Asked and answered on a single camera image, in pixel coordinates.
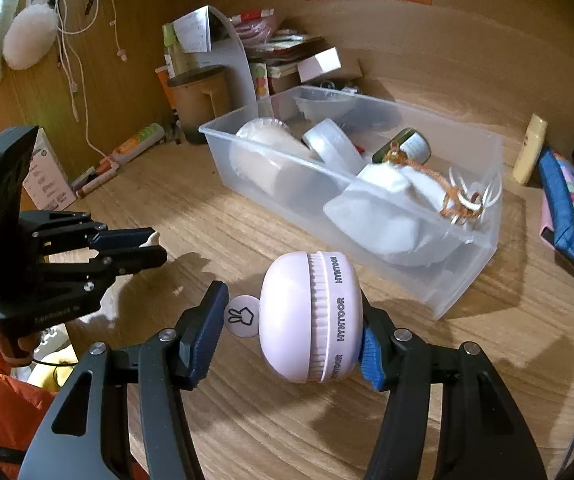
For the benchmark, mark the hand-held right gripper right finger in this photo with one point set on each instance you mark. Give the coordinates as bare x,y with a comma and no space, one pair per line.
372,360

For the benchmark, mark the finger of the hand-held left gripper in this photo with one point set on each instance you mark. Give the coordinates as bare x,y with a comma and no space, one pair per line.
122,237
137,260

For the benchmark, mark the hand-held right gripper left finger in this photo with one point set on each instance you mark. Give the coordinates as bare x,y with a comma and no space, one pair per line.
202,340

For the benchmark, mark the small cream object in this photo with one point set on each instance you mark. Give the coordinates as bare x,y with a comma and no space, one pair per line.
149,238

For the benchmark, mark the pink round gadget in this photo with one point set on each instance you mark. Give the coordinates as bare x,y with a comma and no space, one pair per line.
292,310

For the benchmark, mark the clear plastic storage box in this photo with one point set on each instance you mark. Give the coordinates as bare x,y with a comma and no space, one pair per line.
472,280

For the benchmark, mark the white cloth pouch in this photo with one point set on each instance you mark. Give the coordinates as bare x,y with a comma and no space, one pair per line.
392,210

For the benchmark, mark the white plastic jar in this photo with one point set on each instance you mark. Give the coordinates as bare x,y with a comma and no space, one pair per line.
272,155

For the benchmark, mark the translucent round jar lid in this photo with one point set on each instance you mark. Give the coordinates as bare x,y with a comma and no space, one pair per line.
327,142

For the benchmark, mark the wooden desktop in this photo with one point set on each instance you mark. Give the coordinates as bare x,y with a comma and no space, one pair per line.
492,360

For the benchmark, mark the white printed carton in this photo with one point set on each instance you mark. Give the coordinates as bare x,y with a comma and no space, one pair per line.
47,175

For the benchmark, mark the pink lip balm tube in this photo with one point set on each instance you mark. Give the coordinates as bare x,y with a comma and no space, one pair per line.
97,182

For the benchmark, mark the small orange tube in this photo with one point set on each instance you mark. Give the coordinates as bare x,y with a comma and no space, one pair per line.
107,164

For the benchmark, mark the white bottle with orange label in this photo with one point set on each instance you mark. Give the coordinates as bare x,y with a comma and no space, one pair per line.
139,142

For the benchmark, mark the yellow cloth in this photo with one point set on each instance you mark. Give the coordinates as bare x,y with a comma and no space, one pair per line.
49,375

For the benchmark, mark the brown mug with lid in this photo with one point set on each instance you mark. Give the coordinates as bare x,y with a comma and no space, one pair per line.
192,105

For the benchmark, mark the orange printed tube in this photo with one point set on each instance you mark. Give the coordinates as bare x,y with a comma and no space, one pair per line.
163,82

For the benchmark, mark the white fluffy puff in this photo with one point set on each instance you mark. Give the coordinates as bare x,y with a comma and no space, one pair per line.
29,35

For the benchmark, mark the green-capped spray bottle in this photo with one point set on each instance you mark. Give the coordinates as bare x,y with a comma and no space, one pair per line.
168,35

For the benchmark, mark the fruit print carton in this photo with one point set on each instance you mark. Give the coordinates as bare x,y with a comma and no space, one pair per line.
261,82

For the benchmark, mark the white file stand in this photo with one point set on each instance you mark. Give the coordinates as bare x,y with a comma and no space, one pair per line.
234,60

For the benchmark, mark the red pouch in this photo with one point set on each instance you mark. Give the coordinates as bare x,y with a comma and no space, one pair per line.
360,149

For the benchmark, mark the green glass bottle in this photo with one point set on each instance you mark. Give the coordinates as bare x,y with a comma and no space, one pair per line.
414,146

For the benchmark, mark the white paper booklet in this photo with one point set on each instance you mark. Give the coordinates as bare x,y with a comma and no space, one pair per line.
194,30

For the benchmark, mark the stack of booklets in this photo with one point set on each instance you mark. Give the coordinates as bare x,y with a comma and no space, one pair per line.
287,47

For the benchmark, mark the pink wrapped roll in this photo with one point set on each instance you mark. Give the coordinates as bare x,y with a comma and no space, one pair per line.
257,25

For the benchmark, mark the blue pencil case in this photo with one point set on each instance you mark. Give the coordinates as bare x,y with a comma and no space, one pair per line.
572,200

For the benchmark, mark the cream lip balm bottle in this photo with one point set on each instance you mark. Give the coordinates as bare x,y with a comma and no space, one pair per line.
529,150

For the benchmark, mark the pink and white box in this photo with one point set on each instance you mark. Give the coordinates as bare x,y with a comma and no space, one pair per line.
322,62

